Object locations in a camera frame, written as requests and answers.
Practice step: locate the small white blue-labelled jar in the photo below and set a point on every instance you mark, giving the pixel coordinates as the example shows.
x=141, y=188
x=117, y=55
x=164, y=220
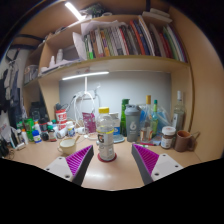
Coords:
x=70, y=129

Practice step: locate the cream white cup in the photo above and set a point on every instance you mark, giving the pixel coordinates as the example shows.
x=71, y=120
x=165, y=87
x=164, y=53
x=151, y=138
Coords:
x=67, y=146

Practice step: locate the blue and white box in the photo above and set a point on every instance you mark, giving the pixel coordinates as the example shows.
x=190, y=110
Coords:
x=116, y=121

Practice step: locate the red and white canister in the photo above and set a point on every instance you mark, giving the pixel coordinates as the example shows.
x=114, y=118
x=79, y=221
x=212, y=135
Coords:
x=61, y=118

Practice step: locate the red and green pen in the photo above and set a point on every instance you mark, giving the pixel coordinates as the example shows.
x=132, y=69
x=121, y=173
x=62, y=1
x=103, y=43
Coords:
x=148, y=144

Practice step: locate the small green container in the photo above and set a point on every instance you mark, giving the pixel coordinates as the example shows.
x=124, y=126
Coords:
x=29, y=129

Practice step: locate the wooden shelf unit with books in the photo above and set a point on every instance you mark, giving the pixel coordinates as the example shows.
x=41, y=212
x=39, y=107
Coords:
x=116, y=63

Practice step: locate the grey shaker bottle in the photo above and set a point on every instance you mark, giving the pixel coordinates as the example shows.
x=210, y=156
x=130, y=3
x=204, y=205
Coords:
x=132, y=125

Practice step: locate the pink pouch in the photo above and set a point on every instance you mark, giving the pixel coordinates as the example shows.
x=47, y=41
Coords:
x=89, y=122

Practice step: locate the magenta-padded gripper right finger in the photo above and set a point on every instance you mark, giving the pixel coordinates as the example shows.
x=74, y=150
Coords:
x=147, y=160

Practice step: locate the tall clear glass bottle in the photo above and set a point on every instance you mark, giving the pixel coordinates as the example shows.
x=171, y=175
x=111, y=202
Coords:
x=179, y=116

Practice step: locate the tall green bottle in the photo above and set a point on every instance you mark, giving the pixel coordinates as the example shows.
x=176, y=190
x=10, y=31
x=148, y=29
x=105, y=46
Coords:
x=123, y=111

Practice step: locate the ceiling light tube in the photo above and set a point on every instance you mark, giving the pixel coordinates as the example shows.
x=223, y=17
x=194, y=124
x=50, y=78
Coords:
x=74, y=11

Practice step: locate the yellow-capped amber bottle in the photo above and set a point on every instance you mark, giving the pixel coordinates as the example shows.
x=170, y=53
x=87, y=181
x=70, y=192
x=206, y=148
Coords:
x=146, y=123

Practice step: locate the blue-capped white bottle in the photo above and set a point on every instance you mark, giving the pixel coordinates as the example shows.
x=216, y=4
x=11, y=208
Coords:
x=36, y=137

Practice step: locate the clear yellow-capped drink bottle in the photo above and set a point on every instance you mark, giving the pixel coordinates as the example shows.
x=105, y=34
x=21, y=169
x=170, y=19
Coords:
x=106, y=136

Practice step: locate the green-capped slim bottle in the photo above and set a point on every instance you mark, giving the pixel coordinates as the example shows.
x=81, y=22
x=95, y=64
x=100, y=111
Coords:
x=155, y=118

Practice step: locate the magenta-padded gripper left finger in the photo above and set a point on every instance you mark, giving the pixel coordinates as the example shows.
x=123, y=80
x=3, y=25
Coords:
x=79, y=160

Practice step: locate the hanging dark clothes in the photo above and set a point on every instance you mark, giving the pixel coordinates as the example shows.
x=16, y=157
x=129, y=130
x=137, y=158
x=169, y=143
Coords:
x=10, y=86

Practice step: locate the brown mug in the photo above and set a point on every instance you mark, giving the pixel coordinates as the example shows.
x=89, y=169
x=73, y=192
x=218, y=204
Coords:
x=182, y=141

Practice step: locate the black device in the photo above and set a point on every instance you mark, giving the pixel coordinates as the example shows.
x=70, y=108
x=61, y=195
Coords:
x=36, y=112

